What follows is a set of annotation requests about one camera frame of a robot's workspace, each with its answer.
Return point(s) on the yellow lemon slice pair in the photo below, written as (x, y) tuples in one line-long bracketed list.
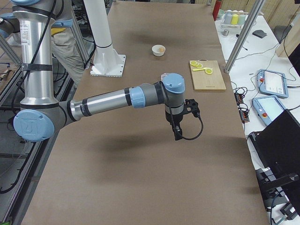
[(208, 70)]

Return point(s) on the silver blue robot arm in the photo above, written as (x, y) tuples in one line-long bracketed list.
[(41, 114)]

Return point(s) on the yellow toy knife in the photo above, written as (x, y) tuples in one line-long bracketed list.
[(199, 69)]

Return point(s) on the black square pad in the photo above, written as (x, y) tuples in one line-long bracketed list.
[(259, 33)]

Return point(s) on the red cylinder can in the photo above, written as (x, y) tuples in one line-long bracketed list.
[(216, 9)]

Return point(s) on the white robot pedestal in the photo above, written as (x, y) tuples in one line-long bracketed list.
[(106, 61)]

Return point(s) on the black monitor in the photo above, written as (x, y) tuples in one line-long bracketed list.
[(278, 147)]

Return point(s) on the grey plastic cup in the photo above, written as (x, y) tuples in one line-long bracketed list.
[(228, 18)]

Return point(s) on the yellow lemon slice stack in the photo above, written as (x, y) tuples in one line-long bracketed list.
[(196, 64)]

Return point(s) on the white ceramic bowl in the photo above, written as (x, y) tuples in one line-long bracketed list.
[(156, 52)]

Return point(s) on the pale green bowl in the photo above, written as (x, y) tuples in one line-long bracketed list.
[(220, 13)]

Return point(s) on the lower blue teach pendant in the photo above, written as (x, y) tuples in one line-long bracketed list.
[(268, 108)]

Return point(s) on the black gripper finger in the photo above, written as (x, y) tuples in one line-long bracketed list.
[(177, 133)]

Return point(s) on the person in beige clothes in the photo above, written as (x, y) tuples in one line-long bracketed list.
[(65, 50)]

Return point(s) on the blue teach pendant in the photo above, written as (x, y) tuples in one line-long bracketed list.
[(268, 108), (272, 83)]

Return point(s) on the aluminium frame post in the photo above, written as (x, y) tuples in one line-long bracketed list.
[(258, 5)]

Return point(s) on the black orange power strip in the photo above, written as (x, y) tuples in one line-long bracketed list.
[(242, 108)]

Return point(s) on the wooden cutting board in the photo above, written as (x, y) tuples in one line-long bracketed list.
[(205, 82)]

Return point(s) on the yellow plastic cup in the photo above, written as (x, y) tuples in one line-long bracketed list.
[(235, 18)]

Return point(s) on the small steel cup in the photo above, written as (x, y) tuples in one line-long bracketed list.
[(225, 32)]

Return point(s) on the light blue plastic cup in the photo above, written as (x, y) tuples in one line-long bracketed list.
[(241, 19)]

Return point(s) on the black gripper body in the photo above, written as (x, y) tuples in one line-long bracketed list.
[(171, 119)]

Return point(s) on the clear cup rack tray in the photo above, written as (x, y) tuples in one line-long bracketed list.
[(229, 26)]

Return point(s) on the upper blue teach pendant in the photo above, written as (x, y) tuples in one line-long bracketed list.
[(272, 83)]

